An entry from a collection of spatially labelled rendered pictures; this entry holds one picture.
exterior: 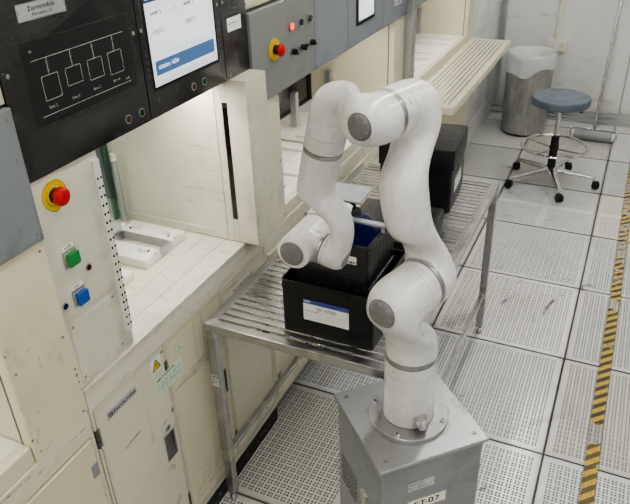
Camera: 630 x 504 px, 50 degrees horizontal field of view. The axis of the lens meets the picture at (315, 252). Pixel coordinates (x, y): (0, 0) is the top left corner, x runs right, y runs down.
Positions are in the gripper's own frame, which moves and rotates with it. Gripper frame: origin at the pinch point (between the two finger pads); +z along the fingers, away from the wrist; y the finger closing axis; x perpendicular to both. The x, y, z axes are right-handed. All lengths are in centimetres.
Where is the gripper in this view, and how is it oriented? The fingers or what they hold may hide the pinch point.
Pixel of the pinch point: (344, 199)
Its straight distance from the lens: 183.6
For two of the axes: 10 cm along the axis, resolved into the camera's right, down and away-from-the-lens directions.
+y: 9.0, 1.9, -3.9
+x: -0.4, -8.7, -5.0
